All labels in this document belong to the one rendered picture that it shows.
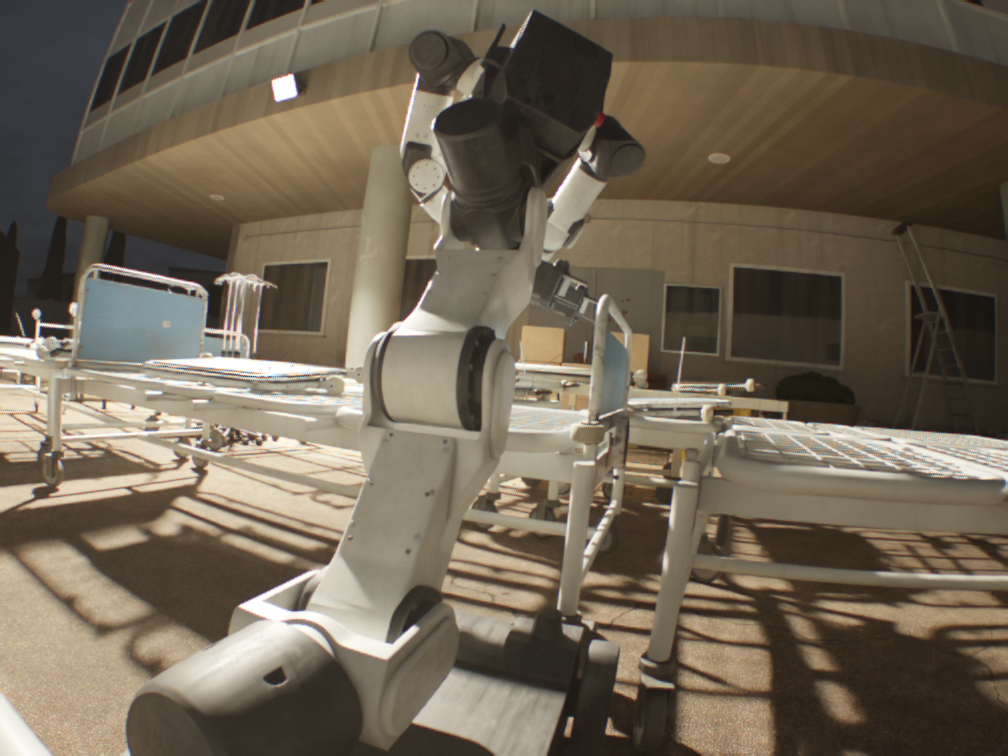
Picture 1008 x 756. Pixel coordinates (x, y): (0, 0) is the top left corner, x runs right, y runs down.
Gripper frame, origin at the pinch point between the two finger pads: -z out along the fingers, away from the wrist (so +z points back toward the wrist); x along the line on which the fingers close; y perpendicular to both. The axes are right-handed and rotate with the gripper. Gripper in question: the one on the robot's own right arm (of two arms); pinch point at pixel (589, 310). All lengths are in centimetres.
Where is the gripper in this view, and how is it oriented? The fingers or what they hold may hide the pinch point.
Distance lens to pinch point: 151.2
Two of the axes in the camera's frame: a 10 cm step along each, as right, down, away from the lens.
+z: -8.6, -4.1, 2.9
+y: -3.1, -0.3, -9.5
